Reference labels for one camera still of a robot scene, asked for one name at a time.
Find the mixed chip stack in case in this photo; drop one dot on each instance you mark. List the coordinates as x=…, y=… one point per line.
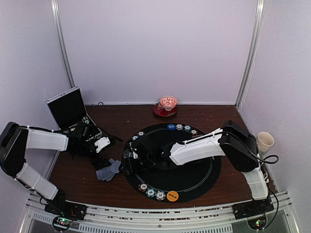
x=85, y=120

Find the grey playing card deck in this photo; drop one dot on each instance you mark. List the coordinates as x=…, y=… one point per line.
x=107, y=173

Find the red white patterned bowl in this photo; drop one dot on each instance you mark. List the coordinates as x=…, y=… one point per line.
x=168, y=102

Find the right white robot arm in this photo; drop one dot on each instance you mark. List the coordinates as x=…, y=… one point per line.
x=173, y=162

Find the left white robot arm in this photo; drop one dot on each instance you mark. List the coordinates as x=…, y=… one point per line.
x=14, y=141

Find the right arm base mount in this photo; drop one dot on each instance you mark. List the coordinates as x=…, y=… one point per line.
x=255, y=213

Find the blue small blind button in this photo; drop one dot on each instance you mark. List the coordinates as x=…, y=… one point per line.
x=171, y=126

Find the orange big blind button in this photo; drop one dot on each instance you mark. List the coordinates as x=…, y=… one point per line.
x=172, y=196

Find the right aluminium frame post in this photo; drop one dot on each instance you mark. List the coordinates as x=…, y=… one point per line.
x=252, y=53

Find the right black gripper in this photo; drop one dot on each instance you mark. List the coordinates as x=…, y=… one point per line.
x=129, y=166

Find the black round poker mat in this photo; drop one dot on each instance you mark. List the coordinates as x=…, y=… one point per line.
x=190, y=180

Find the dark red saucer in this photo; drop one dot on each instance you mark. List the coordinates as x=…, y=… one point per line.
x=160, y=111

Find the aluminium poker case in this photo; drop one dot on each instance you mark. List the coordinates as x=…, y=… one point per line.
x=68, y=108

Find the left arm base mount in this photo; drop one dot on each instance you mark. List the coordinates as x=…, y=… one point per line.
x=64, y=218

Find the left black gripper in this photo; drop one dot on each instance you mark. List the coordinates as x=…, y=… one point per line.
x=100, y=164

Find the front aluminium rail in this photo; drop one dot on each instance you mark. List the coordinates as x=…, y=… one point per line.
x=214, y=219

